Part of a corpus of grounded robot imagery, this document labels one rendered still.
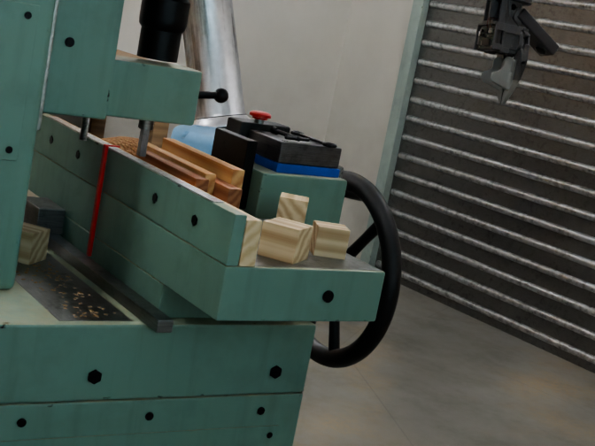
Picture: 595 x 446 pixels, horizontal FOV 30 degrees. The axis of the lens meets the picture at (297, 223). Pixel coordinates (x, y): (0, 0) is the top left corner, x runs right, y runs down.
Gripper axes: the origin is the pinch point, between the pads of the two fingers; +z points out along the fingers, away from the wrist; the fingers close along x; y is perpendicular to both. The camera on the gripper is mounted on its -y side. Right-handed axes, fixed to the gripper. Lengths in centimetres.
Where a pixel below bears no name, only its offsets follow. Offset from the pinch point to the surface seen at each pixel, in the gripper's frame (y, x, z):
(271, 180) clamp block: 68, 59, 22
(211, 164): 76, 58, 21
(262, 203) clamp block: 69, 58, 25
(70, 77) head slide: 96, 63, 13
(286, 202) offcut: 69, 66, 24
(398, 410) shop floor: -52, -116, 92
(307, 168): 63, 57, 20
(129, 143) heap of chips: 81, 31, 20
